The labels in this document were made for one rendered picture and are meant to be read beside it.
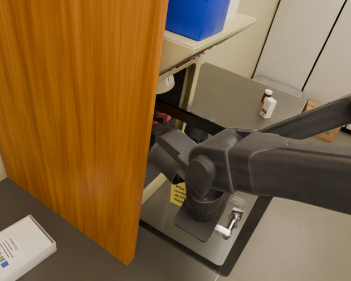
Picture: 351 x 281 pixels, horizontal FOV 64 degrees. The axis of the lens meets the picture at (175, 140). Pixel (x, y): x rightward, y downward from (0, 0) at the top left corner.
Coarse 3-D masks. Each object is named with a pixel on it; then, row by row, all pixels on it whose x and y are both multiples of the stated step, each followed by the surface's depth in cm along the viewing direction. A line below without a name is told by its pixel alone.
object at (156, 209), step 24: (168, 120) 54; (192, 120) 51; (144, 192) 68; (168, 192) 64; (240, 192) 53; (144, 216) 74; (168, 216) 68; (240, 216) 56; (168, 240) 73; (192, 240) 68; (216, 240) 64; (240, 240) 60; (216, 264) 68
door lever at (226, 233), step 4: (228, 216) 58; (232, 216) 57; (236, 216) 57; (232, 220) 57; (236, 220) 57; (228, 224) 56; (232, 224) 56; (236, 224) 58; (216, 228) 54; (220, 228) 54; (224, 228) 54; (228, 228) 55; (232, 228) 55; (216, 232) 55; (220, 232) 54; (224, 232) 54; (228, 232) 54; (224, 236) 54; (228, 236) 54
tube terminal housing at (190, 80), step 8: (200, 56) 76; (184, 64) 70; (192, 64) 81; (200, 64) 79; (168, 72) 65; (192, 72) 82; (160, 80) 63; (184, 80) 81; (192, 80) 83; (184, 88) 84; (192, 88) 82; (184, 96) 87; (192, 96) 85; (184, 104) 89
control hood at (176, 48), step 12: (228, 24) 58; (240, 24) 59; (252, 24) 65; (168, 36) 45; (180, 36) 46; (216, 36) 50; (228, 36) 55; (168, 48) 45; (180, 48) 44; (192, 48) 43; (204, 48) 47; (168, 60) 46; (180, 60) 46
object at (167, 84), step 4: (172, 76) 74; (164, 80) 70; (168, 80) 71; (172, 80) 73; (160, 84) 69; (164, 84) 70; (168, 84) 71; (172, 84) 73; (160, 88) 70; (164, 88) 70; (168, 88) 71; (160, 92) 70; (164, 92) 71
